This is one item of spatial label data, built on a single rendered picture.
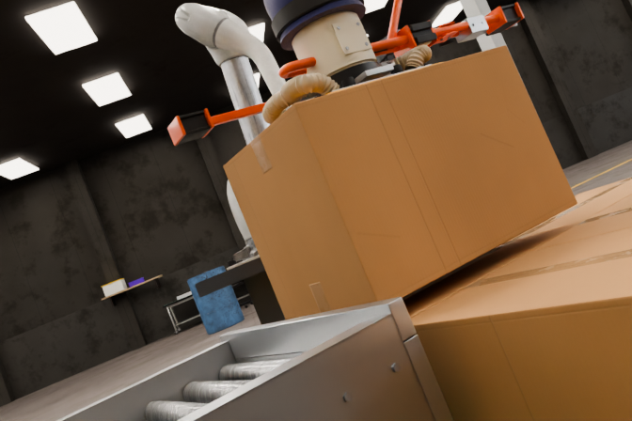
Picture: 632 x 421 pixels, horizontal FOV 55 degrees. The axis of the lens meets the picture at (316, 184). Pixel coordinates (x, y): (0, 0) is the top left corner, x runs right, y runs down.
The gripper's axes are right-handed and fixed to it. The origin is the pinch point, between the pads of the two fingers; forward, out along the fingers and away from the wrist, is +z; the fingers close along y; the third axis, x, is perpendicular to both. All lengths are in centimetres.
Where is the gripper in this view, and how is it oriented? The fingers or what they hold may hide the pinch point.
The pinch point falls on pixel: (416, 39)
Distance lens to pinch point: 164.8
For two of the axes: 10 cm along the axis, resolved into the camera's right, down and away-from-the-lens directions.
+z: 4.8, -2.8, -8.3
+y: 3.9, 9.2, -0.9
